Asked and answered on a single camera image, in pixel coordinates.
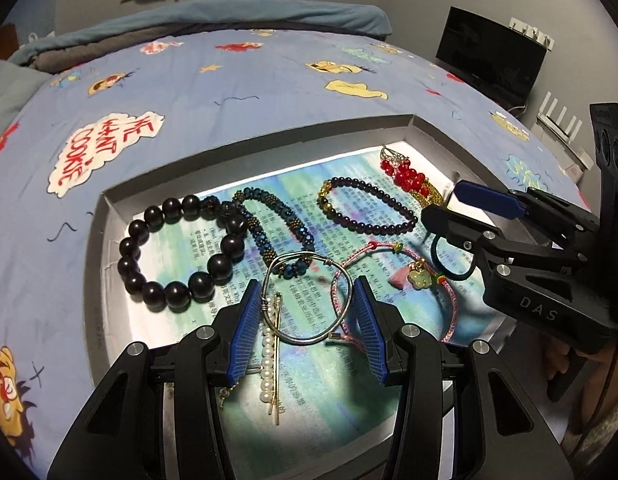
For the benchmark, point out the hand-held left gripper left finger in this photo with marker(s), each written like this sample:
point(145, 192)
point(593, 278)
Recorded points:
point(241, 330)

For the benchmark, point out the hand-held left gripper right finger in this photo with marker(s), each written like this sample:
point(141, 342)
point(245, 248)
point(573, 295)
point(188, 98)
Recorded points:
point(371, 330)

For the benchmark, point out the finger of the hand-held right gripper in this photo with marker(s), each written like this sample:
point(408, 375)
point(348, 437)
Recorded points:
point(484, 195)
point(454, 225)

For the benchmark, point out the silver bangle with gold clasp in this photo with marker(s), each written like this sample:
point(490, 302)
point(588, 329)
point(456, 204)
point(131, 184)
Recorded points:
point(263, 305)

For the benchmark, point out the pearl bar hair clip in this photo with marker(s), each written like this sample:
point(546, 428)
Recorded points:
point(265, 360)

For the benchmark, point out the grey cardboard box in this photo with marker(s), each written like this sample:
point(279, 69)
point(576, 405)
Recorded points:
point(109, 260)

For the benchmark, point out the person's right forearm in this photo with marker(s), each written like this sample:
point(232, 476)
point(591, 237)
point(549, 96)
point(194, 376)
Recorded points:
point(596, 375)

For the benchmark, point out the red bead gold ornament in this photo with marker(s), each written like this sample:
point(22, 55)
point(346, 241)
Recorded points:
point(406, 177)

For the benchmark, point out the printed paper sheet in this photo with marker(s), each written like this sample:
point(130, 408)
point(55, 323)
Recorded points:
point(314, 375)

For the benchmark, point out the white router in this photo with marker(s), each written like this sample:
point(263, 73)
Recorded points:
point(559, 130)

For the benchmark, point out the black monitor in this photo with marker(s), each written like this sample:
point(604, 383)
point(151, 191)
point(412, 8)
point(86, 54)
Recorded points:
point(489, 55)

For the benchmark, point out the cartoon printed bed sheet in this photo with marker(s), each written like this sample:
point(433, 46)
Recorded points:
point(214, 80)

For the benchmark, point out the blue blanket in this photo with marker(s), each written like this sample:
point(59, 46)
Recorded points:
point(264, 15)

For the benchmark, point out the grey blanket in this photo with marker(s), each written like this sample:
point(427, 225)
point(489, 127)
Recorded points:
point(89, 47)

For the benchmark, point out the grey green pillow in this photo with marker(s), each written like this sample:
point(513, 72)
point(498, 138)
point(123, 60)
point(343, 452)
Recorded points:
point(14, 95)

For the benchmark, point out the wooden headboard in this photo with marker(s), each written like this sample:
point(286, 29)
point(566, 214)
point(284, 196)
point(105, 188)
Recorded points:
point(8, 40)

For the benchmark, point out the white wall hook rack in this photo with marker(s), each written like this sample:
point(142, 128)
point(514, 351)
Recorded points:
point(531, 32)

